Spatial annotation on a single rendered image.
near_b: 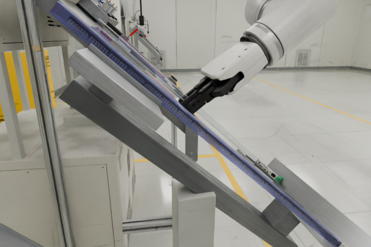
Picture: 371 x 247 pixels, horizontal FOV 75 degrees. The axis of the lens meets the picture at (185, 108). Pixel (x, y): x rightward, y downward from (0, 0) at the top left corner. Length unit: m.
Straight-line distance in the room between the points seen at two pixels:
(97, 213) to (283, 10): 0.97
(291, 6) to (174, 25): 7.09
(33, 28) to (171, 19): 6.77
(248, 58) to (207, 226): 0.28
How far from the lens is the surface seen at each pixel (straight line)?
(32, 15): 0.89
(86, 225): 1.17
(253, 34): 0.47
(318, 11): 0.51
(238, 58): 0.43
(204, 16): 7.69
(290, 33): 0.48
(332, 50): 9.60
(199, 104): 0.44
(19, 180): 1.12
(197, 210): 0.40
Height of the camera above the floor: 1.05
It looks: 16 degrees down
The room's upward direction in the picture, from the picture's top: straight up
